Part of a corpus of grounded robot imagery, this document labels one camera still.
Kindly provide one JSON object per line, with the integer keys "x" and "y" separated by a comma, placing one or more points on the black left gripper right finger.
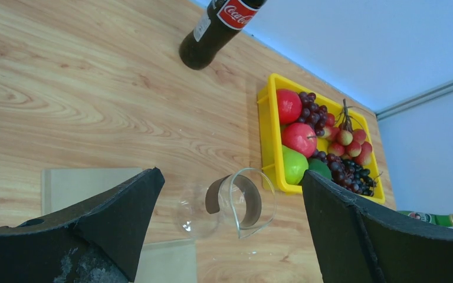
{"x": 357, "y": 240}

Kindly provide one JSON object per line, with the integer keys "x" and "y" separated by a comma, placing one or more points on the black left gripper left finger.
{"x": 96, "y": 240}

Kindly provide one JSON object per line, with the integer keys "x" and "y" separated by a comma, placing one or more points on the dark grape bunch near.
{"x": 348, "y": 174}

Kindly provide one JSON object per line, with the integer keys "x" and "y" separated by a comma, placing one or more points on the dark green lime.
{"x": 316, "y": 165}

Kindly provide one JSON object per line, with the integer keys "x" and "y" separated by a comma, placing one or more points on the light green apple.
{"x": 295, "y": 165}

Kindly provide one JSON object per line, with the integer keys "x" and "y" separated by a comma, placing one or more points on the green glass bottle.
{"x": 441, "y": 220}

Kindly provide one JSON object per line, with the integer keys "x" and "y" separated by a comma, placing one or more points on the yellow plastic fruit tray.
{"x": 270, "y": 135}

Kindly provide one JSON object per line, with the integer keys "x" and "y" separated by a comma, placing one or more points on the clear glass carafe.
{"x": 242, "y": 203}

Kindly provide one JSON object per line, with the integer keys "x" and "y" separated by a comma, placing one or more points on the red apple near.
{"x": 300, "y": 137}

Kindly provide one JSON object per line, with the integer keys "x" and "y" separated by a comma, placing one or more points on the red apple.
{"x": 289, "y": 106}
{"x": 300, "y": 137}

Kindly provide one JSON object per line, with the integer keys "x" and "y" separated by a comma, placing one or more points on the red grape bunch far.
{"x": 313, "y": 114}

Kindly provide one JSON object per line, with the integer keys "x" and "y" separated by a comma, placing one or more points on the red apple far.
{"x": 289, "y": 106}

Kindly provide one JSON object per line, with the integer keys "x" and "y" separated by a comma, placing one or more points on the cola glass bottle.
{"x": 221, "y": 21}

